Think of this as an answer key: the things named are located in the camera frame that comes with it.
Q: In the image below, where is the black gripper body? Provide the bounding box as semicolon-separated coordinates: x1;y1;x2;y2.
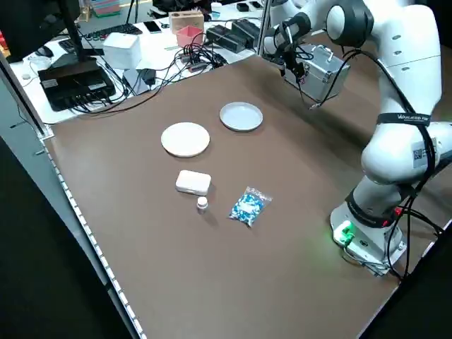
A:
280;46;305;72

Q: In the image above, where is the silver aluminium medical kit case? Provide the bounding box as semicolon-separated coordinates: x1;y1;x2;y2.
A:
284;44;351;103

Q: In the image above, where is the gray round plate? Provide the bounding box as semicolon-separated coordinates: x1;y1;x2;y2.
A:
219;101;264;133

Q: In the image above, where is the white round plate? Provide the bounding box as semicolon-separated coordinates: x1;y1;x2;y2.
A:
160;121;211;158

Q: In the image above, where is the black power supply brick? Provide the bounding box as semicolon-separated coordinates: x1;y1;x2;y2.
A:
231;19;262;49
206;24;244;54

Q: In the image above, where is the black usb hub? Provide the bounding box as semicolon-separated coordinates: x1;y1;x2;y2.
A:
176;49;227;73

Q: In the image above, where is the pink open box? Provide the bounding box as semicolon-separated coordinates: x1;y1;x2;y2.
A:
176;25;206;48

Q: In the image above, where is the brown cardboard box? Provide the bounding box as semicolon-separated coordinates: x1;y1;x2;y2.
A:
168;10;205;35

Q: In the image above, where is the bag of blue white capsules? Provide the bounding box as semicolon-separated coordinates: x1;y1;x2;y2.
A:
228;186;273;228

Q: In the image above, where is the white plastic pill box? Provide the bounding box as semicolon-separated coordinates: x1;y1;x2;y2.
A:
175;169;213;195

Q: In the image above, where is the white flat box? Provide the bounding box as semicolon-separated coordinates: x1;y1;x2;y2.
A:
122;66;167;95

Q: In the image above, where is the white cube box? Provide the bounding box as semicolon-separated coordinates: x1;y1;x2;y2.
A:
102;32;142;71

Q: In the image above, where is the black keyboard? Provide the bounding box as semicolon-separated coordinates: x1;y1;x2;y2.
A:
58;23;144;54

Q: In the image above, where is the black electronics box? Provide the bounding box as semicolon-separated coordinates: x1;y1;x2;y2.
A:
37;65;117;112

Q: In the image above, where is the black monitor stand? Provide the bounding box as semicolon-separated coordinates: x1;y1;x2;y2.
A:
52;0;103;71

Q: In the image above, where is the white desk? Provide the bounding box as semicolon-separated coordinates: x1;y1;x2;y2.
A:
8;0;319;124

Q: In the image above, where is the black monitor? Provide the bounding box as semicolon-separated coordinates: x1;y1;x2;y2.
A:
0;0;82;64

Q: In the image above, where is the black loose cable with plug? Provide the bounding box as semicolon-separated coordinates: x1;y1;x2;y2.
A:
298;49;354;110

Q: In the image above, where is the aluminium camera post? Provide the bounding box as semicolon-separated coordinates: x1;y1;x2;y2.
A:
256;0;277;57

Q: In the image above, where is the black wall adapter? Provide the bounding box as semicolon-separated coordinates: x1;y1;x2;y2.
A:
140;68;157;89

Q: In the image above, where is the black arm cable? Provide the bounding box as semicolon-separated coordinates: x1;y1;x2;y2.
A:
340;47;446;282

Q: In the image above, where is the black desk cable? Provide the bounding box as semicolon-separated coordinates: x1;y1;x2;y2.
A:
76;79;170;114

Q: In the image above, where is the aluminium table edge rail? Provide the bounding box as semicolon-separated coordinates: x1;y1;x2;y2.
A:
0;52;148;339

